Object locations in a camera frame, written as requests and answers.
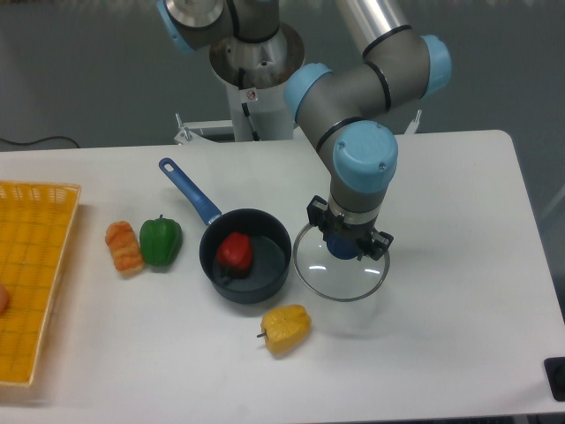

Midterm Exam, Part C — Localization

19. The glass pot lid blue knob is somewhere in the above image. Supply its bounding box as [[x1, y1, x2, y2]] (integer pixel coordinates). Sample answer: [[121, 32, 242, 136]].
[[292, 223, 390, 302]]

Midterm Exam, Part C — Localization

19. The orange toy bread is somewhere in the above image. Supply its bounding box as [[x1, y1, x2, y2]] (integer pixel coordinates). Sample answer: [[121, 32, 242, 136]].
[[105, 221, 145, 277]]

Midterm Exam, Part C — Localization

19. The yellow toy bell pepper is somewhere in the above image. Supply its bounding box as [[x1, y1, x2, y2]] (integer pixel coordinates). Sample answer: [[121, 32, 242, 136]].
[[256, 304, 312, 355]]

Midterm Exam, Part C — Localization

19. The white table bracket right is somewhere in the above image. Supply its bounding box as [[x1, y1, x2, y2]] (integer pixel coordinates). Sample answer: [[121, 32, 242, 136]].
[[404, 109, 422, 135]]

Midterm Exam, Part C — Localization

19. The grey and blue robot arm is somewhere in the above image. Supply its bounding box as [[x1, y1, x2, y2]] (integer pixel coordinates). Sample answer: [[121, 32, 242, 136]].
[[157, 1, 452, 260]]

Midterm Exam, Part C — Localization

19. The yellow wicker basket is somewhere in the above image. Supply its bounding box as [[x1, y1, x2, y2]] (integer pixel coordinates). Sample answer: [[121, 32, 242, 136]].
[[1, 180, 81, 387]]

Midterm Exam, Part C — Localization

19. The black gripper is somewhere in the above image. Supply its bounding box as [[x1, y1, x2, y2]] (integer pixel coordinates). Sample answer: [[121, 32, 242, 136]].
[[306, 195, 394, 261]]

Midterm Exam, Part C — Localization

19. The red toy bell pepper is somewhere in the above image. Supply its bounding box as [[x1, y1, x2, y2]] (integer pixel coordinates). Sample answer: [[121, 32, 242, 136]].
[[215, 231, 253, 278]]

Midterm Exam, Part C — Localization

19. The black cable on floor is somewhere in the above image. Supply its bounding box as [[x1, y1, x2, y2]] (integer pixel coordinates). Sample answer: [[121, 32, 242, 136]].
[[0, 135, 82, 149]]

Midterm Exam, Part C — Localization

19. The green toy bell pepper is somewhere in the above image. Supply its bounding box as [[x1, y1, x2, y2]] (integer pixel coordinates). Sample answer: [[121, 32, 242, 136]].
[[139, 215, 183, 267]]

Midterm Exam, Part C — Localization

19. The dark pot blue handle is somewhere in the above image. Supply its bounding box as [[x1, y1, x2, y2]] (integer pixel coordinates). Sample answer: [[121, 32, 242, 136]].
[[159, 158, 291, 304]]

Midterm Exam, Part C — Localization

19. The black device at table edge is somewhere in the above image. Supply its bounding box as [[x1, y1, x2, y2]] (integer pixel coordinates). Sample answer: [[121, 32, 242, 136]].
[[544, 357, 565, 402]]

